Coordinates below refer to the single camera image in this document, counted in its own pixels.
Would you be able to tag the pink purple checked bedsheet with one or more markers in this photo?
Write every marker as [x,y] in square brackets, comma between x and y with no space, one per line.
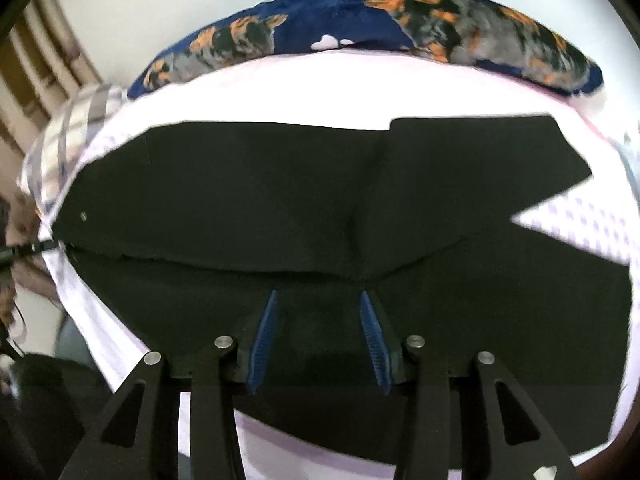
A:
[367,91]

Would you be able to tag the navy cat print blanket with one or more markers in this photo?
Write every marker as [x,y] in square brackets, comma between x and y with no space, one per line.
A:
[476,33]

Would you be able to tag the beige bamboo headboard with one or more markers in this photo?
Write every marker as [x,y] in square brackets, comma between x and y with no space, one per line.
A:
[42,65]

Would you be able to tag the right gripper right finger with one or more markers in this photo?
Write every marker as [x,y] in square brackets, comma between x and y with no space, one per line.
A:
[503,434]

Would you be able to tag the black pants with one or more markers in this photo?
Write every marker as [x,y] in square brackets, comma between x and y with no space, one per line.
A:
[188,230]

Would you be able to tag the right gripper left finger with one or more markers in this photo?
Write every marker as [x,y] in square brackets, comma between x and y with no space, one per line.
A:
[136,434]

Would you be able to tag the plaid pillow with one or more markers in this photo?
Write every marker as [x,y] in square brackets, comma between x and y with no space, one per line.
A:
[55,153]

